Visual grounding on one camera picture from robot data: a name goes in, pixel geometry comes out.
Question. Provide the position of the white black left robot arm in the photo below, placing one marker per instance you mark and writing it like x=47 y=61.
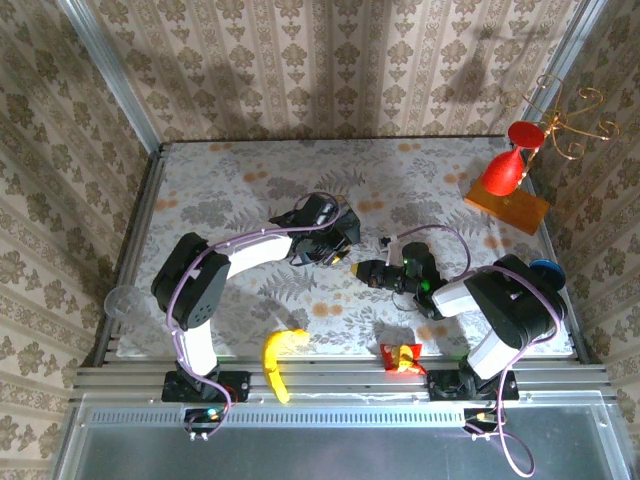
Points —
x=250 y=252

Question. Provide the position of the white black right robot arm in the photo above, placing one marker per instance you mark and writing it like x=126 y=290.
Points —
x=515 y=305

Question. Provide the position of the floral patterned tablecloth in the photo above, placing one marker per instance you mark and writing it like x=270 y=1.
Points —
x=300 y=170

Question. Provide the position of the red snack packet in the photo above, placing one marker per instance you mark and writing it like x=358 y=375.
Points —
x=400 y=357

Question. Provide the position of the orange block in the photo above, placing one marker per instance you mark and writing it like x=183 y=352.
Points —
x=520 y=212

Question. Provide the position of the yellow banana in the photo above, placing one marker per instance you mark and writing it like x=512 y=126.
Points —
x=272 y=360

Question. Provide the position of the red vase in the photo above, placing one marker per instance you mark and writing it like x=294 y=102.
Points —
x=502 y=172

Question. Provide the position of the dark blue mug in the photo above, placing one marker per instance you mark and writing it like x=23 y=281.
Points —
x=550 y=270

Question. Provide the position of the small circuit board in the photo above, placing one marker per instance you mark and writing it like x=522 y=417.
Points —
x=205 y=420
x=482 y=420

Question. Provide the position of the grey metal panel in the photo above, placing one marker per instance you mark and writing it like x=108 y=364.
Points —
x=325 y=450

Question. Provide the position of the clear glass cup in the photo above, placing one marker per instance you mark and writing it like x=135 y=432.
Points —
x=125 y=305

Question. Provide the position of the aluminium table frame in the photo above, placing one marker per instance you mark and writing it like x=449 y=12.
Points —
x=350 y=380

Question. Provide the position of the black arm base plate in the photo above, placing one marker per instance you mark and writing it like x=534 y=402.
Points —
x=440 y=387
x=235 y=387

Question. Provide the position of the aluminium frame post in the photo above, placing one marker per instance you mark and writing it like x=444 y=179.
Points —
x=565 y=60
x=115 y=80

